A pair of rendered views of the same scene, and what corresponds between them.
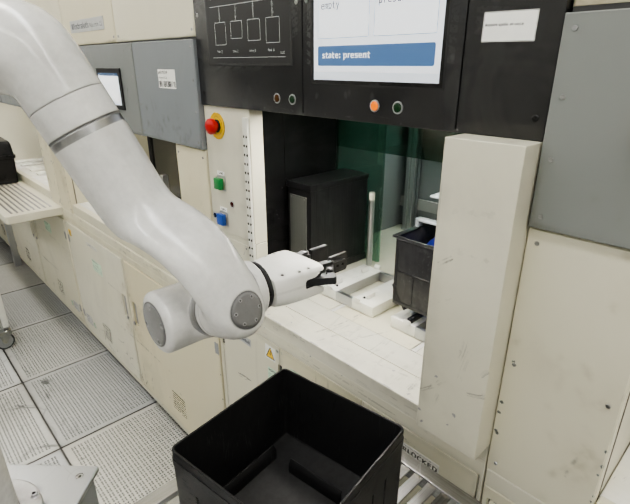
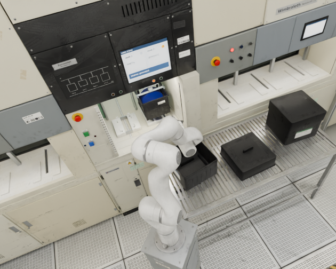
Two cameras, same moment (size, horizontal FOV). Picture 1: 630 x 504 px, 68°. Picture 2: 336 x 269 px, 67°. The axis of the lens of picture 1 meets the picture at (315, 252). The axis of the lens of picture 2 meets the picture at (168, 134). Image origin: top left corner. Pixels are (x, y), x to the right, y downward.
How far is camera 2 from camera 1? 138 cm
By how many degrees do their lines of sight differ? 54
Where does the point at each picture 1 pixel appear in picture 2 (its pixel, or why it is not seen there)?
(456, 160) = (185, 82)
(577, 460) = (213, 114)
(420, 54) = (164, 65)
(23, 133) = not seen: outside the picture
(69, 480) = not seen: hidden behind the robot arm
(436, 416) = not seen: hidden behind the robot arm
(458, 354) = (194, 115)
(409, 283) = (150, 112)
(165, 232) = (193, 134)
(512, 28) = (185, 54)
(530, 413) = (205, 114)
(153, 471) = (95, 245)
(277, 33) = (108, 77)
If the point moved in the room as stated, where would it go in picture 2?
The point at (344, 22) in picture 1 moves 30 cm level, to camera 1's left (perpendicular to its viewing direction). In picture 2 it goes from (137, 65) to (112, 97)
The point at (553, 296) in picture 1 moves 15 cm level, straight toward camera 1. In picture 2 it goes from (204, 93) to (218, 102)
